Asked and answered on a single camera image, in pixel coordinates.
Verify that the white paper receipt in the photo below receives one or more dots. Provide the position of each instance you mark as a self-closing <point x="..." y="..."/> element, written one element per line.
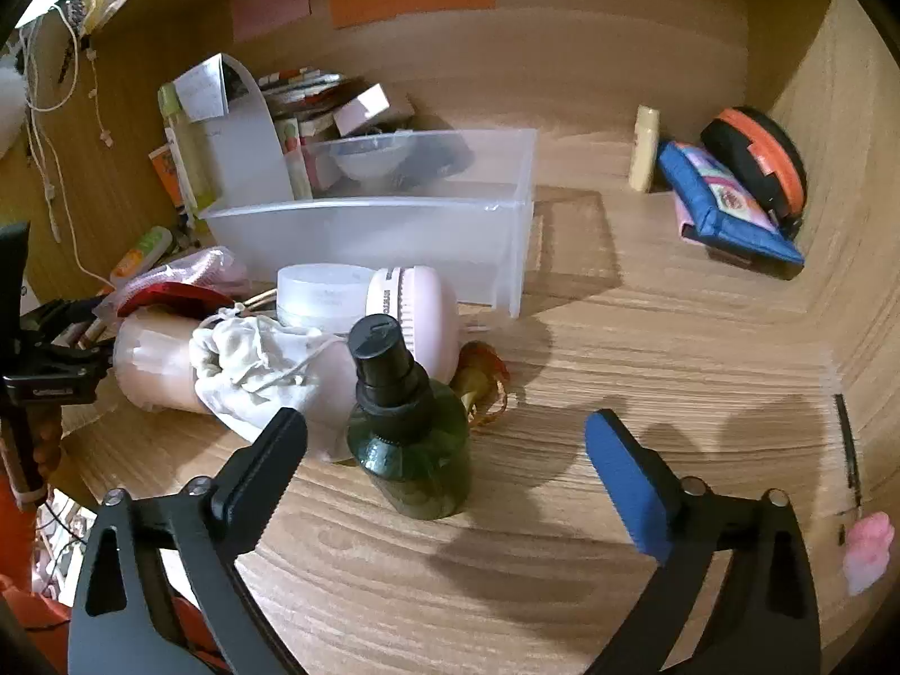
<point x="200" y="91"/>

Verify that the white round lid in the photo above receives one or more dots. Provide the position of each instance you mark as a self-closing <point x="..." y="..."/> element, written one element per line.
<point x="320" y="295"/>

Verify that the blue zip pouch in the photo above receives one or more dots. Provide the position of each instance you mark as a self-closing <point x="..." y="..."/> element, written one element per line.
<point x="724" y="207"/>

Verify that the beige roll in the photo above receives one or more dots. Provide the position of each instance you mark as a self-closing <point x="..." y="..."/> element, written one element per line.
<point x="151" y="365"/>

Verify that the clear plastic storage bin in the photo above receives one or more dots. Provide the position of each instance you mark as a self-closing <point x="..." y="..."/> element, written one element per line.
<point x="394" y="253"/>

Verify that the small cream tube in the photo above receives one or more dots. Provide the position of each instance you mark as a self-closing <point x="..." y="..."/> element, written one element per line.
<point x="643" y="151"/>

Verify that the pink mesh bag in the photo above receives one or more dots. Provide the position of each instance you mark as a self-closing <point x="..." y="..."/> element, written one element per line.
<point x="197" y="267"/>

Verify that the amber hair claw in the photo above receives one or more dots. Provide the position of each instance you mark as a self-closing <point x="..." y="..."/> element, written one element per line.
<point x="485" y="387"/>

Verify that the red item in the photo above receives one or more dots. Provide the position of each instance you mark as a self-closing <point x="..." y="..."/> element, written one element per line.
<point x="172" y="295"/>

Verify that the pink round brush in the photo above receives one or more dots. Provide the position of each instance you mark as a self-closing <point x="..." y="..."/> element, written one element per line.
<point x="422" y="316"/>

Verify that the small white cardboard box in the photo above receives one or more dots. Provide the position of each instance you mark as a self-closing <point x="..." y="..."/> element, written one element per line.
<point x="362" y="109"/>

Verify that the yellow-green tall spray bottle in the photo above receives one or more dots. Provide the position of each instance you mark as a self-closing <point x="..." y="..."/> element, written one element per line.
<point x="186" y="155"/>

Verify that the stack of flat packets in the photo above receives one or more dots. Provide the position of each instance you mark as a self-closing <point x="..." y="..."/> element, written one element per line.
<point x="302" y="88"/>

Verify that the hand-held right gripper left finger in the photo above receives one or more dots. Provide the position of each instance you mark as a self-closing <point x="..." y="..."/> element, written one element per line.
<point x="280" y="444"/>

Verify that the white bowl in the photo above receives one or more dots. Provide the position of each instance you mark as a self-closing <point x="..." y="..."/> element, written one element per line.
<point x="369" y="158"/>

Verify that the white cloth pouch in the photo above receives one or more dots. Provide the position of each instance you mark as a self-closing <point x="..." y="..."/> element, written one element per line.
<point x="267" y="372"/>

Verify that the pink sticky note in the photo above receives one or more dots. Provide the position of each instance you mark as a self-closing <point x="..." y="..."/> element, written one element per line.
<point x="271" y="3"/>

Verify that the orange cloth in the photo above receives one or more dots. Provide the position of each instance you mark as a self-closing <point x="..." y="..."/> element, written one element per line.
<point x="28" y="612"/>

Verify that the person's left hand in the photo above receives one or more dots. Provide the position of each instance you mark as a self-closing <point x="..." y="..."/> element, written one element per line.
<point x="48" y="443"/>

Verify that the fruit-print carton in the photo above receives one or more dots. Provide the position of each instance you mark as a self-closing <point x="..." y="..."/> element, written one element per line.
<point x="299" y="155"/>

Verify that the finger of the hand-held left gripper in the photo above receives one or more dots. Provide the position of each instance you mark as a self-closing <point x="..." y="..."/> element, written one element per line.
<point x="77" y="353"/>
<point x="67" y="309"/>

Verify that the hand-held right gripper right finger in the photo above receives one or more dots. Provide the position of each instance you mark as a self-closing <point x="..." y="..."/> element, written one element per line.
<point x="629" y="489"/>

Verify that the black strip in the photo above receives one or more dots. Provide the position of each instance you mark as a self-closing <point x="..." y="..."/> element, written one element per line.
<point x="847" y="443"/>

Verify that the pink paw-shaped toy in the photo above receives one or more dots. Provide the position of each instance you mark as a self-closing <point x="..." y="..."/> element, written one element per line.
<point x="868" y="552"/>

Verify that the black and orange round case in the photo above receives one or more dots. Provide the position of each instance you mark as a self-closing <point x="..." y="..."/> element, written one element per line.
<point x="763" y="147"/>

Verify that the orange and green tube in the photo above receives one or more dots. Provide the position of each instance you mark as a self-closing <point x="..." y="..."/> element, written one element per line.
<point x="140" y="253"/>

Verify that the green spray bottle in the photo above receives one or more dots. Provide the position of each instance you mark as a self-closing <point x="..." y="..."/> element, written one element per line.
<point x="411" y="436"/>

